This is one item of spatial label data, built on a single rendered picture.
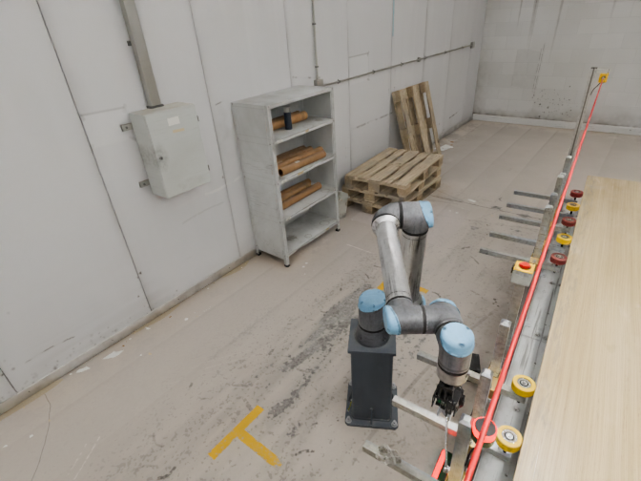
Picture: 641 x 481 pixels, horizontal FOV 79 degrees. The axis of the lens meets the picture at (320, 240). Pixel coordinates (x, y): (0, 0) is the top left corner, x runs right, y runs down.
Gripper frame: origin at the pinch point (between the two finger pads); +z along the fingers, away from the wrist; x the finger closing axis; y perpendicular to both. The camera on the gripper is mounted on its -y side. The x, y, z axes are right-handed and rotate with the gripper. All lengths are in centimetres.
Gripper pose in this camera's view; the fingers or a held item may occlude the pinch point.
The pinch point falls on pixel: (447, 411)
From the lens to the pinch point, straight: 146.3
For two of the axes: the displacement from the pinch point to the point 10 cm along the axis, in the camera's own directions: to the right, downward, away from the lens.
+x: 8.2, 2.4, -5.1
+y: -5.6, 4.5, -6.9
